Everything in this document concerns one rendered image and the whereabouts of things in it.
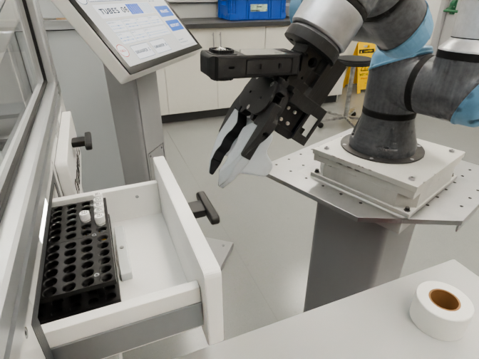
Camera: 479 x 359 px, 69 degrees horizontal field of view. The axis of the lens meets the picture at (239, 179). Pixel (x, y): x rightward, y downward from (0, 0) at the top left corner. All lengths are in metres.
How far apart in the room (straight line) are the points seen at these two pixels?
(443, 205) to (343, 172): 0.22
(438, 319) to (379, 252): 0.38
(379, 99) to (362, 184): 0.19
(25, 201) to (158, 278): 0.19
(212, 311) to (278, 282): 1.27
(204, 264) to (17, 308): 0.16
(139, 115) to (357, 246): 0.84
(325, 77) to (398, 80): 0.35
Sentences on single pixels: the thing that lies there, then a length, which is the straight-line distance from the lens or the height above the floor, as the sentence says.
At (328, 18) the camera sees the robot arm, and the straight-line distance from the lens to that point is 0.43.
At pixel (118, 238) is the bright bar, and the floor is 0.85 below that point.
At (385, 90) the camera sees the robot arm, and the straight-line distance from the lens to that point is 0.81.
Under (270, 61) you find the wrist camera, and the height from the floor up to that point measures 1.10.
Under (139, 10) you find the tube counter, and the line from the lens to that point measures 1.32.
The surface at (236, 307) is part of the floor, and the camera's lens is 1.54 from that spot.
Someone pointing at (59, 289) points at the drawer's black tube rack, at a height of 0.90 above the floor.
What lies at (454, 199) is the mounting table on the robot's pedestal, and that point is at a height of 0.76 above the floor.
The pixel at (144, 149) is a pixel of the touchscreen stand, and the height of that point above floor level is 0.64.
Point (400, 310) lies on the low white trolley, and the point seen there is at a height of 0.76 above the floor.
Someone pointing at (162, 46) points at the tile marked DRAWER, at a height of 1.00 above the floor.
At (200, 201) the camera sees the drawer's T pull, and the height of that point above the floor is 0.91.
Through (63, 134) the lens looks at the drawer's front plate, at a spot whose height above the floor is 0.93.
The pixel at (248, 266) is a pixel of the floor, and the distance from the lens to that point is 1.71.
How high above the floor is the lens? 1.17
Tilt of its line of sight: 29 degrees down
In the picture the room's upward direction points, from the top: straight up
